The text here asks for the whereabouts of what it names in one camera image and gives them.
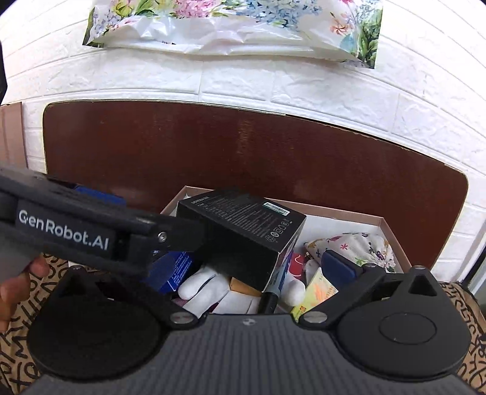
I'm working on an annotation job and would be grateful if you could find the letter printed blanket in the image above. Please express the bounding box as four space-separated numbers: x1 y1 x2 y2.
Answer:
0 258 486 395

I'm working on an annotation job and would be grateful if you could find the blue small box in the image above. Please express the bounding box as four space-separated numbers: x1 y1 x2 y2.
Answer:
151 251 196 294

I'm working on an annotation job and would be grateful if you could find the red white packet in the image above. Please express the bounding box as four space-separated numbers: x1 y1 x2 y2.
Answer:
290 253 317 279

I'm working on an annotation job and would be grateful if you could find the white rolled cloth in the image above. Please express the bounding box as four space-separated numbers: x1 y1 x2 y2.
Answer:
284 262 307 305

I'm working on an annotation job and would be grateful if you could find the floral fabric pouch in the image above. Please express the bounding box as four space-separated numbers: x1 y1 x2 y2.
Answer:
304 232 398 275

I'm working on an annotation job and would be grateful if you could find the yellow green packet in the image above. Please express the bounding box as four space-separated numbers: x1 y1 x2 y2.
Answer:
291 267 339 319

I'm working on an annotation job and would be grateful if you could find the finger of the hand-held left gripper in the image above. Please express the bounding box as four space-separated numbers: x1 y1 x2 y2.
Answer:
157 214 214 254

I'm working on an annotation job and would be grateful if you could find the black product box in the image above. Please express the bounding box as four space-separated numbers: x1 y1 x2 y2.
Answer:
176 187 307 292

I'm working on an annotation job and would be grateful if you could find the brown wooden headboard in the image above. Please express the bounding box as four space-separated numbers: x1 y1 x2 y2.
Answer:
42 99 470 282

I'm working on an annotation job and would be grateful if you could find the black marker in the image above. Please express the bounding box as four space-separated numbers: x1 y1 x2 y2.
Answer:
259 257 294 316

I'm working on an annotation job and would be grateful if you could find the dark blue object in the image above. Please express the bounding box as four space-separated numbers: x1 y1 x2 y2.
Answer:
74 184 127 209

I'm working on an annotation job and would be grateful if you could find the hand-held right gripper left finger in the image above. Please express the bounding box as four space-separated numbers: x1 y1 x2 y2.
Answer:
53 265 200 330

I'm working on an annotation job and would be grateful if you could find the tan card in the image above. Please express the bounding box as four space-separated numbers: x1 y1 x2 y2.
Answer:
229 276 263 296

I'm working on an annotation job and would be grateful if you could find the person's left hand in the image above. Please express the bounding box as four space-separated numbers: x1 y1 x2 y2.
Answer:
0 255 51 332

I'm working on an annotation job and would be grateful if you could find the cardboard box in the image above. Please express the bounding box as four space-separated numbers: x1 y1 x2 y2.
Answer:
159 185 413 317

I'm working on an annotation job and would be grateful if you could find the white glove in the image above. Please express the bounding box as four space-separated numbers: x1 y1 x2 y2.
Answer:
178 265 260 316

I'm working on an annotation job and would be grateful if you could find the floral plastic bag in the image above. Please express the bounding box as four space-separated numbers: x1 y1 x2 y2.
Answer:
83 0 384 70

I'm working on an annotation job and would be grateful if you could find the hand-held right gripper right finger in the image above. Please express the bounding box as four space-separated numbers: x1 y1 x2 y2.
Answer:
297 249 444 330

